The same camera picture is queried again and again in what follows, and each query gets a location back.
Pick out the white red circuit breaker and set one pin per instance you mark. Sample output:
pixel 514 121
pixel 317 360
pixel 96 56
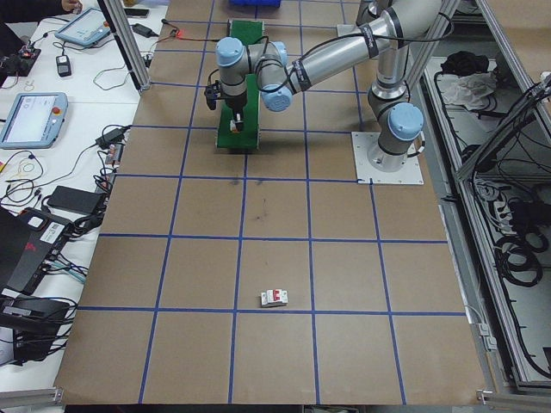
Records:
pixel 233 127
pixel 273 299

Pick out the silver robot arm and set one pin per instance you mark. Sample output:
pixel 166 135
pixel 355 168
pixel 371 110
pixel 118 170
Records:
pixel 336 56
pixel 369 10

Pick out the bystander hand dark sleeve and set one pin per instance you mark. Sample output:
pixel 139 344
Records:
pixel 72 5

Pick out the green belt conveyor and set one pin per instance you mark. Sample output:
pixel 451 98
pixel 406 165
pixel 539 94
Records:
pixel 226 139

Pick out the small controller board red LED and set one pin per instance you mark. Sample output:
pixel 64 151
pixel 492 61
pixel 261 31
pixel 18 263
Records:
pixel 177 32

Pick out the blue plastic bin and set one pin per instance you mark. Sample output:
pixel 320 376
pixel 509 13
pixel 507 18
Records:
pixel 254 3

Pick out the black power adapter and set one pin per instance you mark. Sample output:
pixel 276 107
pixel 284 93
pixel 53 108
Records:
pixel 109 138
pixel 142 29

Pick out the small brown circuit board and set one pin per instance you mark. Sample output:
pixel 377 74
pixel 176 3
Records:
pixel 114 155

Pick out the black smartphone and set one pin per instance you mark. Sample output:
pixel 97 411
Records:
pixel 137 13

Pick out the grey blue teach pendant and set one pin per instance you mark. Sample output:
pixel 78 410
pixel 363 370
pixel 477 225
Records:
pixel 82 28
pixel 30 120

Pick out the black handheld device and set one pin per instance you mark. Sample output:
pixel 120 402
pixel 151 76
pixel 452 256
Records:
pixel 63 65

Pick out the large black power brick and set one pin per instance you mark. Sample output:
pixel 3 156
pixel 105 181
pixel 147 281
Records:
pixel 75 199

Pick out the red circuit board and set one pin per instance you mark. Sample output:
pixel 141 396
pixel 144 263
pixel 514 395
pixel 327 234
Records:
pixel 30 51

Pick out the white crumpled cloth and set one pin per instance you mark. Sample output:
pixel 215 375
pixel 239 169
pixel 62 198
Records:
pixel 469 90

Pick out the black crumpled cloth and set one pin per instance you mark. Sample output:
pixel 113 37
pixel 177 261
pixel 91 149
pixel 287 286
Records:
pixel 465 62

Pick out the black computer red logo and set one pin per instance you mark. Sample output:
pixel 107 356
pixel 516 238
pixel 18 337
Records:
pixel 21 254

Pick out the black electronics box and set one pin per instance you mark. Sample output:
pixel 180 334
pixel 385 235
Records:
pixel 30 327

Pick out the aluminium table corner bar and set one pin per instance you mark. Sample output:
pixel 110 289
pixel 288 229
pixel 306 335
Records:
pixel 30 395
pixel 512 396

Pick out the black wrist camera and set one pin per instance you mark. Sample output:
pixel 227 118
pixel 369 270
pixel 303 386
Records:
pixel 212 95

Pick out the aluminium profile post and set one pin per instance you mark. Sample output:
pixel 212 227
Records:
pixel 133 51

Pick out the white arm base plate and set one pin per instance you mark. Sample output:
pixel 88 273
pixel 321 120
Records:
pixel 346 29
pixel 409 172

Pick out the black box in frame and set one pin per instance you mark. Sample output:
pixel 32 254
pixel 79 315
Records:
pixel 523 215

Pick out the V-shaped metal bar frame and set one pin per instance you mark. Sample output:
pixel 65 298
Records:
pixel 505 357

